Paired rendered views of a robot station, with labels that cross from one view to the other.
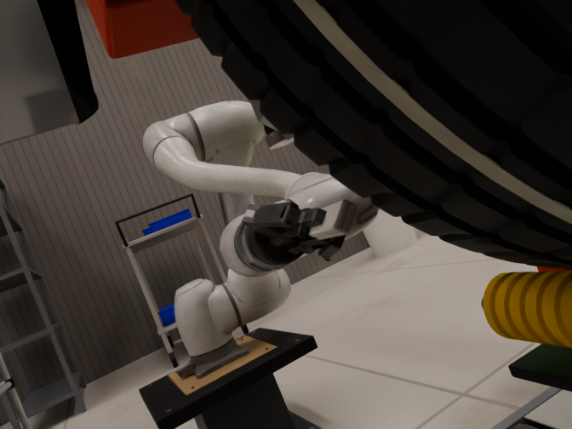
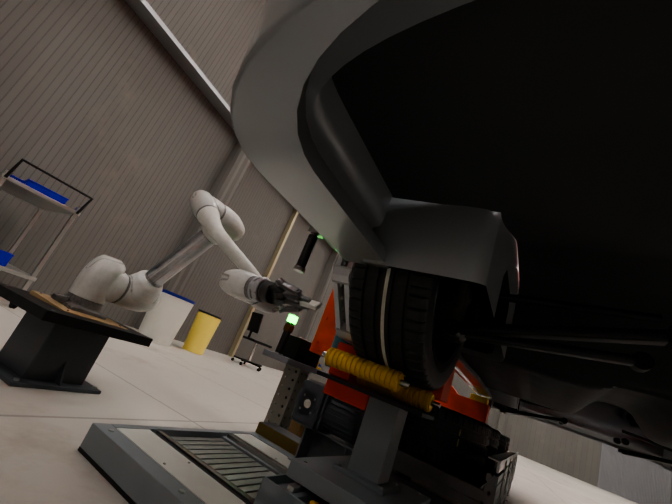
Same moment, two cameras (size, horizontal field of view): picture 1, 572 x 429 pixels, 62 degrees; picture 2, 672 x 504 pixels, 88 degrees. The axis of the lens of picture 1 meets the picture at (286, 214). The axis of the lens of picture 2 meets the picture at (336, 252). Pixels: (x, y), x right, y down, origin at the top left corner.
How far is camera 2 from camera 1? 0.79 m
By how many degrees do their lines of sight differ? 40
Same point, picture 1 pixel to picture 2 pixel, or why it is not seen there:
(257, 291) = (145, 294)
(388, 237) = (158, 330)
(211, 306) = (116, 280)
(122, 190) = (23, 136)
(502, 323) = (330, 356)
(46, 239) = not seen: outside the picture
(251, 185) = (240, 261)
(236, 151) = not seen: hidden behind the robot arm
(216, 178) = (230, 245)
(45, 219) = not seen: outside the picture
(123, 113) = (87, 106)
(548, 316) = (345, 358)
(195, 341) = (87, 288)
